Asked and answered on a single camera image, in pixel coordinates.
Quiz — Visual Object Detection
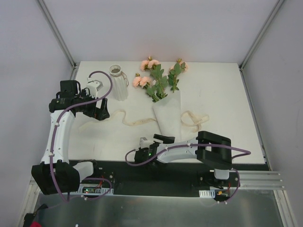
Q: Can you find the white wrapping paper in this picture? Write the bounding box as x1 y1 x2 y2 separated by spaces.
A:
152 91 181 142

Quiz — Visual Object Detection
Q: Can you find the cream ribbon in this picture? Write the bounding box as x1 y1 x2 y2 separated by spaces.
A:
78 109 210 132

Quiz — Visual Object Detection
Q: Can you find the pink rose stem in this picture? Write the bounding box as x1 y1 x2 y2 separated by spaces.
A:
132 73 165 103
141 56 169 98
168 58 188 93

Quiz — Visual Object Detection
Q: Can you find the pink rose stem top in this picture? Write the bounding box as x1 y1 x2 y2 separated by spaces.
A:
141 56 169 98

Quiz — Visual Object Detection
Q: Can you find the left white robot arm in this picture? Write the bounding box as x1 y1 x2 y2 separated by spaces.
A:
31 80 110 195

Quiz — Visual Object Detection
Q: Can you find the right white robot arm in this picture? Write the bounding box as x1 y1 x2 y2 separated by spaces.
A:
134 131 232 187

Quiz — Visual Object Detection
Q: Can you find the white ribbed ceramic vase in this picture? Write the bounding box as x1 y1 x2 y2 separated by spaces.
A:
109 64 129 101

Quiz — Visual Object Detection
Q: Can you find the red black object corner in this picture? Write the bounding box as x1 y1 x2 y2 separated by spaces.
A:
22 203 49 227

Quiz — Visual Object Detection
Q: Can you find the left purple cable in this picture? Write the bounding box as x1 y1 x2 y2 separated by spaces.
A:
49 70 114 204

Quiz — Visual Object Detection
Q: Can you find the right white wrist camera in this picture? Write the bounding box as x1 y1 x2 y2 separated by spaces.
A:
139 137 154 148

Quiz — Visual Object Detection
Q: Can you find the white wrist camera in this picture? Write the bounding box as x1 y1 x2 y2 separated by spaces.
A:
86 79 103 98
139 137 154 148

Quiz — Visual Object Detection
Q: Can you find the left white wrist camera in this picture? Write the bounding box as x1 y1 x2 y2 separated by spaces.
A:
86 79 103 98

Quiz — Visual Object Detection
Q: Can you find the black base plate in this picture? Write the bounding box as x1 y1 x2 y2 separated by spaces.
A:
66 159 272 197

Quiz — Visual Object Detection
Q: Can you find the right white cable duct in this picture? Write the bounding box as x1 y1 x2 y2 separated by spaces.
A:
199 189 216 199

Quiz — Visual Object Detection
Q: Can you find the left aluminium frame post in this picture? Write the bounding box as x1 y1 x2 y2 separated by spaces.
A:
36 0 77 69

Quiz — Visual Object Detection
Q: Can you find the aluminium frame post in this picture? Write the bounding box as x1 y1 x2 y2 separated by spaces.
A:
36 0 77 69
238 0 286 71

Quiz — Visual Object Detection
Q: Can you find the right aluminium frame post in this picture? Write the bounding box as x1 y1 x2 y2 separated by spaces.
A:
238 0 286 71

